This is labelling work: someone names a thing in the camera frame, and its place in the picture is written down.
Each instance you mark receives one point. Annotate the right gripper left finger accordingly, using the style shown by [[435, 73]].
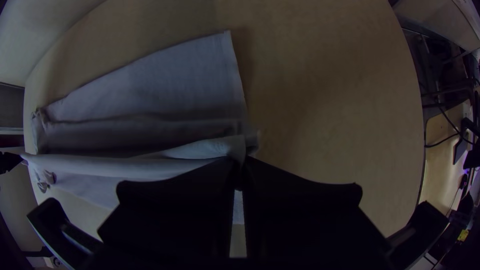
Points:
[[168, 217]]

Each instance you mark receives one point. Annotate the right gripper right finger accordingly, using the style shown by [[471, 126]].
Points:
[[307, 221]]

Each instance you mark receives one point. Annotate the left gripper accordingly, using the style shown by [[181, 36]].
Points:
[[9, 162]]

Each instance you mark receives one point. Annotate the light grey t-shirt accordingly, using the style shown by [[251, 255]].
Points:
[[168, 82]]

